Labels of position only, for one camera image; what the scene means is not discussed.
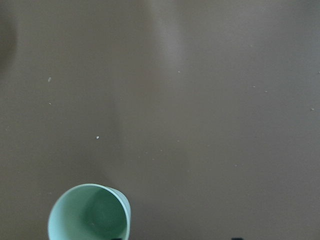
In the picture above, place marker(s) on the green plastic cup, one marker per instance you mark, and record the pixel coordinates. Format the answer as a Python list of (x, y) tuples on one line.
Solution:
[(90, 212)]

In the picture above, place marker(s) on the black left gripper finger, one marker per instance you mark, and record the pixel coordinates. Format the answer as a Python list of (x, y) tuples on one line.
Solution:
[(237, 238)]

